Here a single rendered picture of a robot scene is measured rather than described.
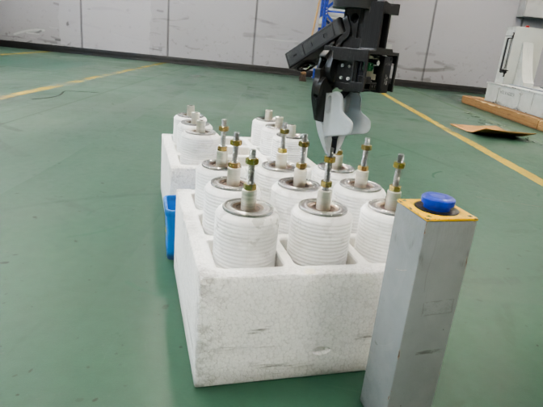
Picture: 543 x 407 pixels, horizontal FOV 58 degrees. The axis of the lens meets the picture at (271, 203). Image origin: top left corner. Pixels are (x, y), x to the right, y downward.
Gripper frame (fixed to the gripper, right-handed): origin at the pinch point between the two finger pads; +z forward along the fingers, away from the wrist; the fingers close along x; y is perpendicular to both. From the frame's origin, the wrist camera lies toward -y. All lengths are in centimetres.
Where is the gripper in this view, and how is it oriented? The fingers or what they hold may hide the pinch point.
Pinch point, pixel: (328, 144)
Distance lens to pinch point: 73.6
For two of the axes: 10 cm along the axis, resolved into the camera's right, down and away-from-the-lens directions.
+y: 6.8, 3.0, -6.7
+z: -0.9, 9.4, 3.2
